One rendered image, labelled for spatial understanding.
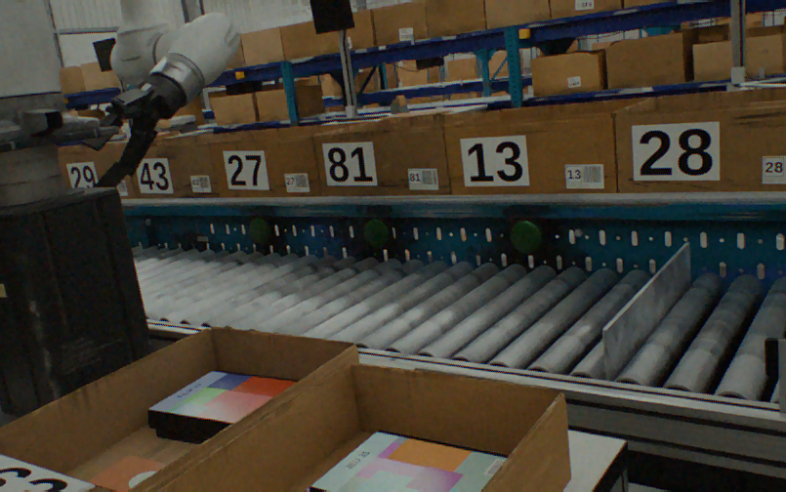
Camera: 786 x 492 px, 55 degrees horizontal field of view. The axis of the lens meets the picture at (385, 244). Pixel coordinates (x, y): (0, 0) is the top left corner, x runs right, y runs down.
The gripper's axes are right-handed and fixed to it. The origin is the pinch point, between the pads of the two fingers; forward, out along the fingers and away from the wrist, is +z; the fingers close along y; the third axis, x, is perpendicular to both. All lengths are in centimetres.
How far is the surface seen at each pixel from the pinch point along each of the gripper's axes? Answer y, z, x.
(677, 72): -238, -410, 158
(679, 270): 8, -31, 98
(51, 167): 16.6, 12.5, 3.1
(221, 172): -70, -54, -7
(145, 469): 17, 42, 39
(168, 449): 12, 38, 39
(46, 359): 6.1, 33.9, 16.4
